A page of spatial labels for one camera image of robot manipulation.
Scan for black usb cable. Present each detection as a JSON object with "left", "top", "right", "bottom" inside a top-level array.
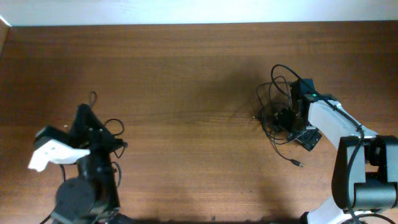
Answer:
[{"left": 88, "top": 90, "right": 127, "bottom": 159}]

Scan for black usb cables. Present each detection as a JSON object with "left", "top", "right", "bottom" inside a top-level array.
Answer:
[{"left": 253, "top": 76, "right": 305, "bottom": 169}]

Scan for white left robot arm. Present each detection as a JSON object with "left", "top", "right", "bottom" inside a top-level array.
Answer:
[{"left": 34, "top": 104, "right": 127, "bottom": 223}]

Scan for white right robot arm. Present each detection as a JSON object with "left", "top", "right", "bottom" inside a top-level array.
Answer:
[{"left": 284, "top": 79, "right": 397, "bottom": 223}]

